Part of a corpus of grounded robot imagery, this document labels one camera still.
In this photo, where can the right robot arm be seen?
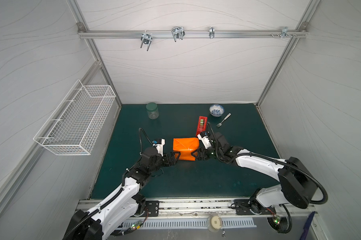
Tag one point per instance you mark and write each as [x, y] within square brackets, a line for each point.
[296, 185]

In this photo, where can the orange wrapping paper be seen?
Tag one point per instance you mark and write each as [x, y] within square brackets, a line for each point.
[185, 146]

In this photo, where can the blue white ceramic bowl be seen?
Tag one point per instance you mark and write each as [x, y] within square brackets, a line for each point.
[216, 110]

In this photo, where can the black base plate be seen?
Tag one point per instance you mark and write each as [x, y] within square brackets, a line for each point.
[148, 209]
[242, 207]

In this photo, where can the red tape dispenser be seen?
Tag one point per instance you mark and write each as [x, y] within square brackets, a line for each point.
[201, 126]

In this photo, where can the silver fork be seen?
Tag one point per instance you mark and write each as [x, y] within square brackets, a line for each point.
[223, 120]

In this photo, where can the aluminium cross rail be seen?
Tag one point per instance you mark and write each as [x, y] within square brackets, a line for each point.
[189, 34]

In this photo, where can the round white puck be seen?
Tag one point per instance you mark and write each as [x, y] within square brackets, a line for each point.
[214, 223]

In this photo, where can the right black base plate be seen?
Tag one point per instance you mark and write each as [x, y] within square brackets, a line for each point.
[242, 207]

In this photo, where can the left metal clamp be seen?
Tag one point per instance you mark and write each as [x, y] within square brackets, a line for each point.
[146, 39]

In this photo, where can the white wire basket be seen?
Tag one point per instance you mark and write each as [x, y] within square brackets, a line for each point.
[74, 126]

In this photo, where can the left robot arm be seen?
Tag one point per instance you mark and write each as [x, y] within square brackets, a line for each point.
[100, 221]

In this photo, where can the right metal bracket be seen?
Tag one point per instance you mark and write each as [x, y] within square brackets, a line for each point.
[284, 33]

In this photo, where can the metal clamp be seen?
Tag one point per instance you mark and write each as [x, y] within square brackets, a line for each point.
[146, 39]
[178, 33]

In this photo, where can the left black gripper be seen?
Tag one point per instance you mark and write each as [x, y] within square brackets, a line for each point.
[173, 161]

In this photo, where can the green lid glass jar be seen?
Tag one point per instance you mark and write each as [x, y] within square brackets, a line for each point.
[152, 110]

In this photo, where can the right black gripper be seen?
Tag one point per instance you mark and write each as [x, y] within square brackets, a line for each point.
[205, 152]

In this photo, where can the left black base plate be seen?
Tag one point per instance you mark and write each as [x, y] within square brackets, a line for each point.
[148, 209]

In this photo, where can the green table mat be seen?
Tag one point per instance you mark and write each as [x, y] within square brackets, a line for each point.
[211, 178]

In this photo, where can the blue handled tool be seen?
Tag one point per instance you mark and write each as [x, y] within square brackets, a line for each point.
[307, 225]

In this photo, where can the middle metal clamp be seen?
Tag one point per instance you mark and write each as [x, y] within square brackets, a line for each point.
[178, 33]

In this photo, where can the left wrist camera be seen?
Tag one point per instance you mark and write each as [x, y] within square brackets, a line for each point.
[159, 145]

